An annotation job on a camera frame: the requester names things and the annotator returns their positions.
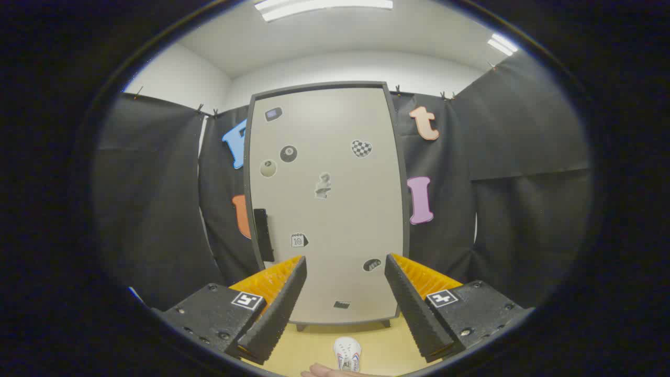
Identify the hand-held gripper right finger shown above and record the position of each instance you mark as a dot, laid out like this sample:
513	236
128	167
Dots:
413	309

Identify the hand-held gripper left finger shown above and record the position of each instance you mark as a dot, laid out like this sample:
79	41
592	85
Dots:
277	314

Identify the white shoe with striped heel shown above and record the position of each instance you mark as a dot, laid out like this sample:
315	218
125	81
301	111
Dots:
347	351

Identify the dark grey shoe cabinet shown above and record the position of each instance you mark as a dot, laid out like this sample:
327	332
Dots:
406	220

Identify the light grey shoe cabinet door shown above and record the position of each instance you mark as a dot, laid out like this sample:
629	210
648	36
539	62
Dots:
335	209

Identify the black backdrop cloth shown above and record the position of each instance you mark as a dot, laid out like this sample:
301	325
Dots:
157	209

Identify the small ceiling light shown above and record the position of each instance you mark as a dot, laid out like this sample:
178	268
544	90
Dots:
502	44

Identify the long ceiling light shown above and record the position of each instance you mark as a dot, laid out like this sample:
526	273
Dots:
314	8

